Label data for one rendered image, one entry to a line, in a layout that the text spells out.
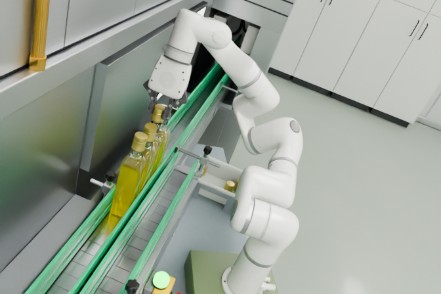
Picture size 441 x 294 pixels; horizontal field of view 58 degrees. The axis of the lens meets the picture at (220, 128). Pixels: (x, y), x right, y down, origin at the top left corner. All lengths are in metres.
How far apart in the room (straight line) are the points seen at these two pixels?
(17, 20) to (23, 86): 0.11
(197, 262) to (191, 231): 0.20
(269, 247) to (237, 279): 0.17
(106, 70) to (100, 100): 0.09
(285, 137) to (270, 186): 0.17
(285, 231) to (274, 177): 0.15
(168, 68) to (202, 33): 0.13
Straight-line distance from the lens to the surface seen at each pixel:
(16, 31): 0.73
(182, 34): 1.07
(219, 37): 1.07
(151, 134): 1.10
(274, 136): 1.18
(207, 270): 1.24
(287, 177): 1.11
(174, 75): 1.09
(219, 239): 1.44
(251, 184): 1.05
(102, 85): 1.04
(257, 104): 1.20
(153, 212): 1.26
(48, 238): 1.16
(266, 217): 1.01
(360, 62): 4.96
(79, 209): 1.23
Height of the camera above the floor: 1.76
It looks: 30 degrees down
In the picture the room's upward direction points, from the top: 20 degrees clockwise
